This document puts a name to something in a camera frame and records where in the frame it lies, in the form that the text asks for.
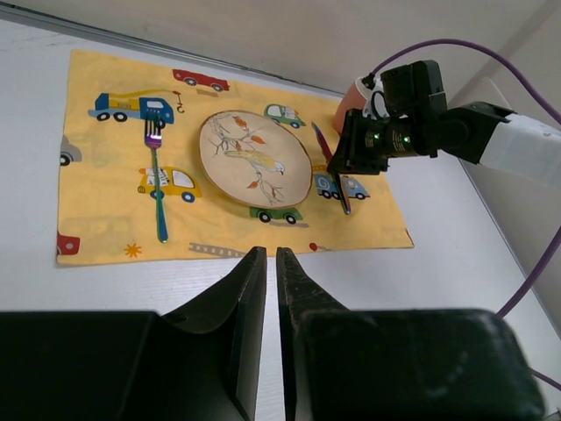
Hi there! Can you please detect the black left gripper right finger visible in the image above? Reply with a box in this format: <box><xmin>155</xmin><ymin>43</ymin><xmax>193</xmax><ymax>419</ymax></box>
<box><xmin>276</xmin><ymin>247</ymin><xmax>348</xmax><ymax>420</ymax></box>

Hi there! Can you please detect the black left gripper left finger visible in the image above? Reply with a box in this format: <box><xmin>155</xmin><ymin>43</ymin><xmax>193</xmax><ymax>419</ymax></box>
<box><xmin>163</xmin><ymin>246</ymin><xmax>266</xmax><ymax>420</ymax></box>

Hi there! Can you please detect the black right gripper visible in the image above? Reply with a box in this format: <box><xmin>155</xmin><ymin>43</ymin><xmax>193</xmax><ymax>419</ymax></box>
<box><xmin>327</xmin><ymin>60</ymin><xmax>447</xmax><ymax>175</ymax></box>

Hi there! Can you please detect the pink cup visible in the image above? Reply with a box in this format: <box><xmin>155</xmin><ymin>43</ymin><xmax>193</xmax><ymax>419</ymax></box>
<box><xmin>332</xmin><ymin>77</ymin><xmax>372</xmax><ymax>134</ymax></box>

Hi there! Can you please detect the iridescent metal knife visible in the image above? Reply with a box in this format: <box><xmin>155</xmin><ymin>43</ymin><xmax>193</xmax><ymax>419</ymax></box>
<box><xmin>311</xmin><ymin>122</ymin><xmax>352</xmax><ymax>215</ymax></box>

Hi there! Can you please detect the beige bird pattern plate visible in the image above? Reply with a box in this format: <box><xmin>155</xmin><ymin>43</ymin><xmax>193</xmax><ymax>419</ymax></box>
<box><xmin>199</xmin><ymin>110</ymin><xmax>313</xmax><ymax>209</ymax></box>

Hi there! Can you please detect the yellow vehicle print cloth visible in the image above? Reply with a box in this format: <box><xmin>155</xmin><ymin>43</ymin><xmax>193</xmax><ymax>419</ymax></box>
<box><xmin>57</xmin><ymin>50</ymin><xmax>414</xmax><ymax>265</ymax></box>

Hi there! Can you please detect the iridescent metal fork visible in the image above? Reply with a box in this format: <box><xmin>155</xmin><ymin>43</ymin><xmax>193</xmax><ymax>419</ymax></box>
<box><xmin>145</xmin><ymin>112</ymin><xmax>169</xmax><ymax>243</ymax></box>

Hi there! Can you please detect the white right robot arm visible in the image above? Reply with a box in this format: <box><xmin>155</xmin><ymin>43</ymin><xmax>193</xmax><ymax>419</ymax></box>
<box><xmin>276</xmin><ymin>61</ymin><xmax>560</xmax><ymax>420</ymax></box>

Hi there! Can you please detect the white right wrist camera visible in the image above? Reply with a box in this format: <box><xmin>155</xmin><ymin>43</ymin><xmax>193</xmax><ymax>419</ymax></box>
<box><xmin>358</xmin><ymin>75</ymin><xmax>389</xmax><ymax>120</ymax></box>

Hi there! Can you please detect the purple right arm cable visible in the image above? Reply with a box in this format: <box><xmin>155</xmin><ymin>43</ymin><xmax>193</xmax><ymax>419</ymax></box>
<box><xmin>367</xmin><ymin>38</ymin><xmax>561</xmax><ymax>391</ymax></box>

